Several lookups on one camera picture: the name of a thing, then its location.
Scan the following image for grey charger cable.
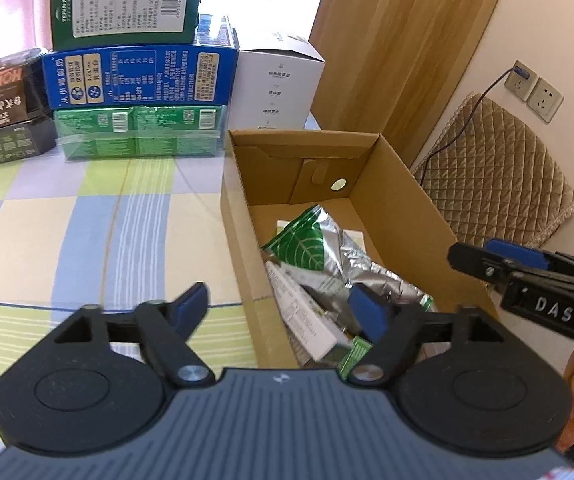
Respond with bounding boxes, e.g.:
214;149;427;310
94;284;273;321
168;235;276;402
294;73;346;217
416;67;532;176

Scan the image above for white medicine box brown end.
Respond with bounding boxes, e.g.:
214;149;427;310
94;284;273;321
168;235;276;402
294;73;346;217
265;261;351;366

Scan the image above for wall power socket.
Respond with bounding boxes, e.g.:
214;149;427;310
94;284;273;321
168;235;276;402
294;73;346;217
504;60;538;102

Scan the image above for dark brown food container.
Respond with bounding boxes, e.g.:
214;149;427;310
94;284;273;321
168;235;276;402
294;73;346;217
0;48;57;164

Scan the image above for dark green box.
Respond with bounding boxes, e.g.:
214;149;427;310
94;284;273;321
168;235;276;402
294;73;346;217
50;0;200;51

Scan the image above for checkered tablecloth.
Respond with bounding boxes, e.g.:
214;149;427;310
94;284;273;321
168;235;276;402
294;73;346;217
0;150;257;449

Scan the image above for green carton pack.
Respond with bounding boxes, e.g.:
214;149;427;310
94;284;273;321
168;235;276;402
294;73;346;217
54;105;226;159

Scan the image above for silver green foil tea bag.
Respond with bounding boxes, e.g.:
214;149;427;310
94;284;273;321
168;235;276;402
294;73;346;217
262;204;434;334

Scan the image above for brown cardboard box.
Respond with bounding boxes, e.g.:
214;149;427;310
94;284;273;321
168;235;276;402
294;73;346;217
221;130;496;368

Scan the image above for brown quilted chair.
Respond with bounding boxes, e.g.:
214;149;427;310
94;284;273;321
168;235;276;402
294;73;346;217
412;93;574;248

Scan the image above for white cardboard box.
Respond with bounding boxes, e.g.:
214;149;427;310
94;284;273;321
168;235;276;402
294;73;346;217
227;27;325;130

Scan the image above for green white medicine box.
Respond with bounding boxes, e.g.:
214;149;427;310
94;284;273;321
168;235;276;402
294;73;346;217
337;336;373;380

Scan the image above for blue milk carton box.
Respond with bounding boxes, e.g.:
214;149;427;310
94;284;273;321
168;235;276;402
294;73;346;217
43;14;238;110

